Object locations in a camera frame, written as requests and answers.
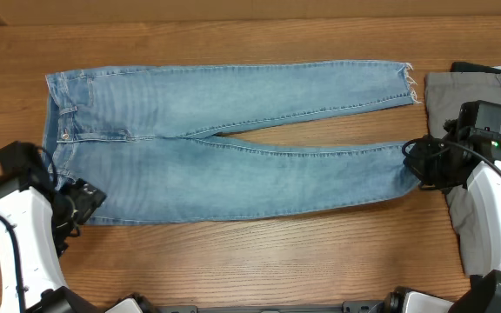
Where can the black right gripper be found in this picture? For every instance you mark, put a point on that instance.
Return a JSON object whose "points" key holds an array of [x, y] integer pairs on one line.
{"points": [[427, 163]]}

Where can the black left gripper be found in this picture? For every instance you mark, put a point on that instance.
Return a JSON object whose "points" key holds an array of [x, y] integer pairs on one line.
{"points": [[89, 198]]}

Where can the light blue denim jeans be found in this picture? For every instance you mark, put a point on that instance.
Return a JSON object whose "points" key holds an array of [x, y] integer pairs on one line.
{"points": [[160, 142]]}

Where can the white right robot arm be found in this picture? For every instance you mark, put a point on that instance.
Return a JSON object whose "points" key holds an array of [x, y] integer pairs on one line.
{"points": [[480, 238]]}

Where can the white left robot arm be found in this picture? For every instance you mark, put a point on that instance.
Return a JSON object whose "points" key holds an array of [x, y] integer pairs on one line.
{"points": [[35, 220]]}

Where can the black folded garment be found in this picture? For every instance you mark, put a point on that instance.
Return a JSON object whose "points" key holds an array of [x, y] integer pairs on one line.
{"points": [[473, 67]]}

